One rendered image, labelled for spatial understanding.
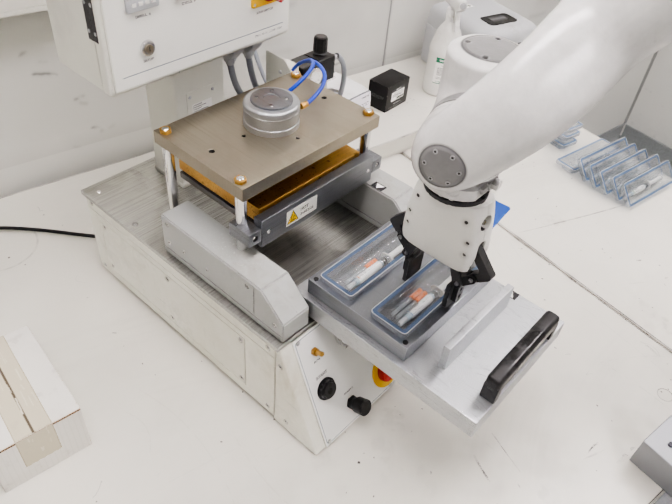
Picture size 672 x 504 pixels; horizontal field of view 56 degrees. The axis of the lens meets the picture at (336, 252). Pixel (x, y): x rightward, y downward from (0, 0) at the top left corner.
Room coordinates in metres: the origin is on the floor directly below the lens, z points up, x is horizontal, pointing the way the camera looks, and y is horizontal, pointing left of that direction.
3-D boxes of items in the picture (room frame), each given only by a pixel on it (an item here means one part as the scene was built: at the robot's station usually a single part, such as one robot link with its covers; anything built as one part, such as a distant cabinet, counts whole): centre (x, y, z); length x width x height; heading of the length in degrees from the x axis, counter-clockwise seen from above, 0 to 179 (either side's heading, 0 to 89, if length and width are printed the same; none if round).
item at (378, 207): (0.84, -0.03, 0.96); 0.26 x 0.05 x 0.07; 52
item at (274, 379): (0.79, 0.09, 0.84); 0.53 x 0.37 x 0.17; 52
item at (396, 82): (1.44, -0.09, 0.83); 0.09 x 0.06 x 0.07; 143
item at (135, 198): (0.80, 0.14, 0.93); 0.46 x 0.35 x 0.01; 52
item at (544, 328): (0.51, -0.24, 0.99); 0.15 x 0.02 x 0.04; 142
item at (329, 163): (0.79, 0.10, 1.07); 0.22 x 0.17 x 0.10; 142
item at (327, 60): (1.04, 0.08, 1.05); 0.15 x 0.05 x 0.15; 142
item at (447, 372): (0.59, -0.13, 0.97); 0.30 x 0.22 x 0.08; 52
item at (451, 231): (0.60, -0.13, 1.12); 0.10 x 0.08 x 0.11; 52
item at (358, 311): (0.62, -0.09, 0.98); 0.20 x 0.17 x 0.03; 142
